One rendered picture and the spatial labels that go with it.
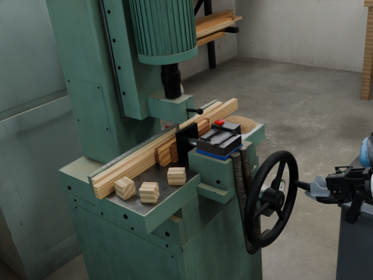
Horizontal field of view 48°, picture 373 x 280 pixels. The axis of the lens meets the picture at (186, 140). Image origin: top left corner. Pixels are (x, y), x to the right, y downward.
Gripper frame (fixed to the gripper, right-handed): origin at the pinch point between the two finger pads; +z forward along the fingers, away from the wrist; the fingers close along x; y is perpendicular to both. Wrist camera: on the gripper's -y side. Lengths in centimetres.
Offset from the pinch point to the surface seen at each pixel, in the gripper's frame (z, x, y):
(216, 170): 11.3, 21.9, 20.1
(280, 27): 186, -329, 28
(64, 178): 74, 33, 26
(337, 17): 120, -325, 20
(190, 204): 20.6, 27.6, 12.5
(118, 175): 31, 39, 28
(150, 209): 18.6, 41.9, 19.5
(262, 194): 6.9, 12.5, 7.1
